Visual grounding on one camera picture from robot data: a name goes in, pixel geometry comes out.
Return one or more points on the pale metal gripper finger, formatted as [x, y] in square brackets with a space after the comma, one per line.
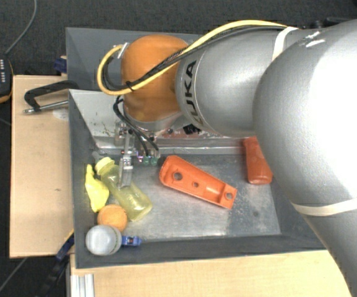
[128, 175]
[121, 173]

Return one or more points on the yellow clear plastic bottle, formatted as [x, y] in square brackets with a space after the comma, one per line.
[133, 201]

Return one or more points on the yellow crumpled cloth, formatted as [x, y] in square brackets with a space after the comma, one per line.
[96, 192]

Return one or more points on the orange ball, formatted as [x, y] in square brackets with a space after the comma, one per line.
[112, 217]

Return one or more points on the orange flat block with holes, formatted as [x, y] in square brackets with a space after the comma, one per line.
[196, 181]

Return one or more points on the white translucent ball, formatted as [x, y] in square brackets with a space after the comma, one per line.
[102, 240]

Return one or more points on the grey metal bin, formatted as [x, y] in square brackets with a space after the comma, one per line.
[181, 224]

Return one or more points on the pale brown cardboard board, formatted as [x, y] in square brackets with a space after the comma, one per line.
[39, 166]

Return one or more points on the red-brown flat block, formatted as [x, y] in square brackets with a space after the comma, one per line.
[256, 166]

